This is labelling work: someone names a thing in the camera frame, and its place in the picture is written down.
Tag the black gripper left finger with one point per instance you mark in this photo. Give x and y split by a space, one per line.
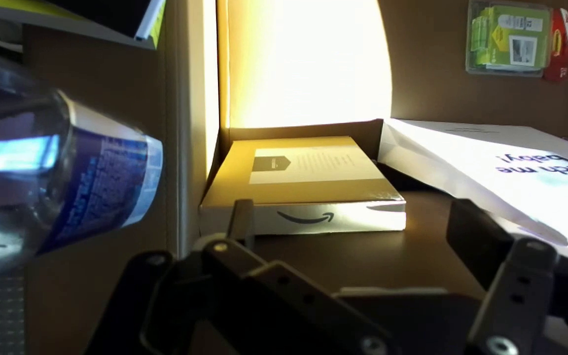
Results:
243 223

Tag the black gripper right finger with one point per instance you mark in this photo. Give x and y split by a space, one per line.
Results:
473 239

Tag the small Amazon cardboard box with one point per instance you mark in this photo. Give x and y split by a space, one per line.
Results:
310 170

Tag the white printed envelope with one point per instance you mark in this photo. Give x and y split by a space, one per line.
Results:
493 170

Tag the clear bottle blue label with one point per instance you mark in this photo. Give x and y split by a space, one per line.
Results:
99 183

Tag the green plastic package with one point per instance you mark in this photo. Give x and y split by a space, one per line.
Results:
507 39

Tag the red plastic package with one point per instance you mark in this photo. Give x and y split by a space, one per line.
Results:
560 45

